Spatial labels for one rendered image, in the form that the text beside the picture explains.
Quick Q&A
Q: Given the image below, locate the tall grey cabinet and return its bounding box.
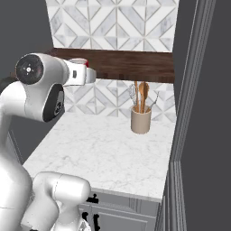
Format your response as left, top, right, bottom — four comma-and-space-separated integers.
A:
154, 0, 231, 231

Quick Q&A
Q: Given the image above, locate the grey cupboard door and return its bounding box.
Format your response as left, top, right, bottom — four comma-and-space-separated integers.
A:
89, 205, 158, 231

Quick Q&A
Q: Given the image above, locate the metal whisk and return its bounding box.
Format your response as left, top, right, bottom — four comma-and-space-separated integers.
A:
128, 84, 137, 106

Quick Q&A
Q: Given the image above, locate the beige utensil pot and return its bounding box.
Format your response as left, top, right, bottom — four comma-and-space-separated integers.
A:
130, 106, 152, 135

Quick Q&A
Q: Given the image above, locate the dark wooden shelf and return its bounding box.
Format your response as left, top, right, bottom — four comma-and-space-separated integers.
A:
44, 47, 176, 84

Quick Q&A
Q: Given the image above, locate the red cup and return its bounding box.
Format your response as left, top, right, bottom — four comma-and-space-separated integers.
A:
69, 58, 89, 69

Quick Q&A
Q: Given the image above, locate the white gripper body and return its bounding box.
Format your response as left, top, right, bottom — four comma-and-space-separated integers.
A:
85, 67, 97, 85

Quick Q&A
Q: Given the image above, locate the wooden spatula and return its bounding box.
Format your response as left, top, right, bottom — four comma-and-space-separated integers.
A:
134, 80, 141, 114

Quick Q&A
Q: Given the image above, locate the grey drawer front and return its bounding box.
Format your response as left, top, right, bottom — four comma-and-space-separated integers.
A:
86, 189, 161, 218

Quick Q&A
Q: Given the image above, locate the wooden spoon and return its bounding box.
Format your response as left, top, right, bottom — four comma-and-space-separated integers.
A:
138, 81, 151, 115

